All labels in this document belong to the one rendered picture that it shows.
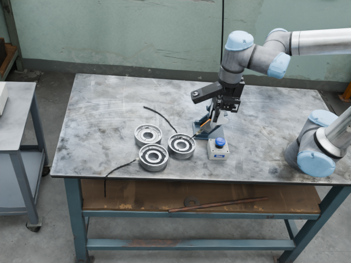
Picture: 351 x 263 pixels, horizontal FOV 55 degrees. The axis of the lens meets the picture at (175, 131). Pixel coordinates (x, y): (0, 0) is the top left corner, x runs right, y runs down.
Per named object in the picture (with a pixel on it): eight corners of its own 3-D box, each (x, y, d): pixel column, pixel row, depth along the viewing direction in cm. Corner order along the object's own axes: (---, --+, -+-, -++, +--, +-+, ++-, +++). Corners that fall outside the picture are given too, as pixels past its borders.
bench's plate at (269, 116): (50, 178, 114) (49, 174, 113) (76, 76, 157) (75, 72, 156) (371, 187, 130) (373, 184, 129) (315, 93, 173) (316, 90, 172)
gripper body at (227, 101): (236, 115, 115) (246, 86, 107) (212, 112, 114) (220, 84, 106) (233, 100, 121) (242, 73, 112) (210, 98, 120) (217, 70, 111)
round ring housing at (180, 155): (195, 160, 126) (197, 153, 123) (167, 159, 124) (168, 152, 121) (192, 141, 133) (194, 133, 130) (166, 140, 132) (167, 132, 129)
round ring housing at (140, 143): (132, 131, 133) (133, 123, 130) (159, 131, 135) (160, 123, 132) (135, 151, 125) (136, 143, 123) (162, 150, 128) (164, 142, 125)
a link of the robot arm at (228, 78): (222, 72, 103) (219, 58, 109) (219, 84, 106) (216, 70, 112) (246, 74, 104) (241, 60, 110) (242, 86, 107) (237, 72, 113)
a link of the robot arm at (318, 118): (330, 138, 130) (347, 111, 121) (327, 160, 121) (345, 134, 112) (299, 127, 133) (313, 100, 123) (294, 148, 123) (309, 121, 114)
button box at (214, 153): (209, 160, 127) (211, 151, 124) (206, 146, 132) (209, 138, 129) (229, 160, 128) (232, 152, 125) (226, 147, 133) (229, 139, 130)
